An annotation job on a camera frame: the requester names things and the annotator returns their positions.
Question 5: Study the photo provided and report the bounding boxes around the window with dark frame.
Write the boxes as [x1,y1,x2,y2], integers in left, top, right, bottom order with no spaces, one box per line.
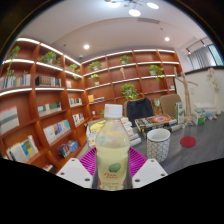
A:
[208,43,224,67]

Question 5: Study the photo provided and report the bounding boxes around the grey curtain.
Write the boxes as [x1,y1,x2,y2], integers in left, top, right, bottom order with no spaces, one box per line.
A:
[186,45,214,71]

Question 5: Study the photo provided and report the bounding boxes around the stack of white boxes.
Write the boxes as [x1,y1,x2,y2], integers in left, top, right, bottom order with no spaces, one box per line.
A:
[193,102,218,116]

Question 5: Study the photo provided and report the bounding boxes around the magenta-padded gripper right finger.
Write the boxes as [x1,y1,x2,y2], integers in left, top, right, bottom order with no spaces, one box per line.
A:
[128,147,169,190]

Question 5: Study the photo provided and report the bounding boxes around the branched ceiling lamp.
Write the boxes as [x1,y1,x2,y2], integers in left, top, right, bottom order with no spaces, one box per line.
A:
[104,0,160,18]

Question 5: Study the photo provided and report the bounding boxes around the tall green white carton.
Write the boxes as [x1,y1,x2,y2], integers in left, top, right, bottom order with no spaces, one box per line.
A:
[174,101,185,125]

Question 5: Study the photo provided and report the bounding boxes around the ceiling air vent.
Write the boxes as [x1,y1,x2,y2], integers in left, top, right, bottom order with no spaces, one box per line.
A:
[137,17,161,25]

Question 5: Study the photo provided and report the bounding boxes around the wooden artist mannequin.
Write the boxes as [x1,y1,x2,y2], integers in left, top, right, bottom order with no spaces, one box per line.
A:
[173,66,199,125]

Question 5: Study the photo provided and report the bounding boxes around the chair with dark jacket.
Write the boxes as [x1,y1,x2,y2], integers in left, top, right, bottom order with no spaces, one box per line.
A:
[123,97,155,128]

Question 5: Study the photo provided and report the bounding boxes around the flat round red coaster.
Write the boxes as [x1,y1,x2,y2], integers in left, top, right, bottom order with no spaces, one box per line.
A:
[179,135,197,149]

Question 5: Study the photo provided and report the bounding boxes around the black track light rail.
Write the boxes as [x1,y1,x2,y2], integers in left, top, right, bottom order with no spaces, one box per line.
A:
[185,38,208,54]

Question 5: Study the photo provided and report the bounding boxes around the beige chair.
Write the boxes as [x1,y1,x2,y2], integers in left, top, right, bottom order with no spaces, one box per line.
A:
[159,93,183,118]

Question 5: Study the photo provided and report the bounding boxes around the yellow drink bottle white cap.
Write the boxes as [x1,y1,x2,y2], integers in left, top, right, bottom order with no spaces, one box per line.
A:
[94,103,132,192]

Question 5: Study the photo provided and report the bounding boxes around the wooden shelf unit with books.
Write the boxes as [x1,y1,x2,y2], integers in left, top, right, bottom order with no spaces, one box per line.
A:
[0,37,184,172]

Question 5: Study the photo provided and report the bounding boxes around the flat dark colourful books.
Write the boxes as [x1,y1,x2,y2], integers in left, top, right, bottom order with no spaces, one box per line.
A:
[134,114,178,133]

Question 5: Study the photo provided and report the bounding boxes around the white patterned cup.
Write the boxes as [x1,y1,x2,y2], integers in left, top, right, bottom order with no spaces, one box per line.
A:
[146,128,172,164]

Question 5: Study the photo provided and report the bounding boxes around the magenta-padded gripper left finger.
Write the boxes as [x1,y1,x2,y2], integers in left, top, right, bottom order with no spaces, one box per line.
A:
[55,147,98,190]

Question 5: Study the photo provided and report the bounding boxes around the green and white box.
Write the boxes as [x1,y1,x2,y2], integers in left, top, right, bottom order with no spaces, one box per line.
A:
[191,108,207,127]

